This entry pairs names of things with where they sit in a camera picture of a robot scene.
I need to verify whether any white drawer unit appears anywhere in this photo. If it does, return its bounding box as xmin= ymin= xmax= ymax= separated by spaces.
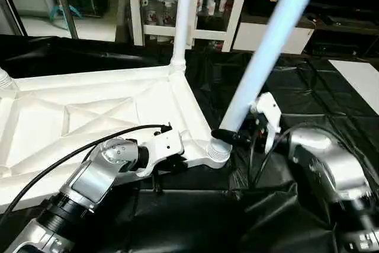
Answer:
xmin=232 ymin=21 xmax=316 ymax=56

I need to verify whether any white side table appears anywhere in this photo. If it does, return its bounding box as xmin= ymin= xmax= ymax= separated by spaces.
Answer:
xmin=328 ymin=59 xmax=379 ymax=116

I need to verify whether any grey metal frame post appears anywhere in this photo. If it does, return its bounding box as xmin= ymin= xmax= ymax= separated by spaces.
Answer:
xmin=0 ymin=0 xmax=27 ymax=37
xmin=51 ymin=0 xmax=80 ymax=40

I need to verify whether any white plastic table top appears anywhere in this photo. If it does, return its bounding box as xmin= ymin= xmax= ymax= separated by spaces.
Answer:
xmin=0 ymin=63 xmax=233 ymax=213

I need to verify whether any black table mat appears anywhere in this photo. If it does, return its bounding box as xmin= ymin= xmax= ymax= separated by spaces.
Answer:
xmin=0 ymin=34 xmax=379 ymax=253

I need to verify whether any black low media cabinet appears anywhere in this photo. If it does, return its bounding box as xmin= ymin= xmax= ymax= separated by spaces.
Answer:
xmin=308 ymin=4 xmax=379 ymax=58

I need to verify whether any white glass door cabinet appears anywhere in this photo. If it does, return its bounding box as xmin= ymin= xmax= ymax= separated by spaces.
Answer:
xmin=127 ymin=0 xmax=253 ymax=53

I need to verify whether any blue plastic stool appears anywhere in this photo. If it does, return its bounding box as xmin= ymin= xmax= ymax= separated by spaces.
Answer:
xmin=49 ymin=3 xmax=83 ymax=23

